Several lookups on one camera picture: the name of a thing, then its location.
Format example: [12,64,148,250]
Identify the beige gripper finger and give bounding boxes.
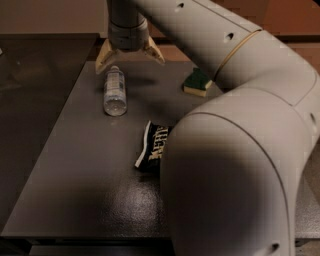
[95,39,117,74]
[143,36,165,64]

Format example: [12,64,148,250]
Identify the clear plastic water bottle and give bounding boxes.
[103,66,127,116]

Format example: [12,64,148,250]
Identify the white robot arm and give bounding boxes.
[96,0,320,256]

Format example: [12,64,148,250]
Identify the green and yellow sponge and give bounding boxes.
[183,68,212,97]

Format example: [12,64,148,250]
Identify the dark side table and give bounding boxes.
[0,34,97,230]

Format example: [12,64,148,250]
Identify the blue potato chips bag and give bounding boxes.
[135,121,172,172]

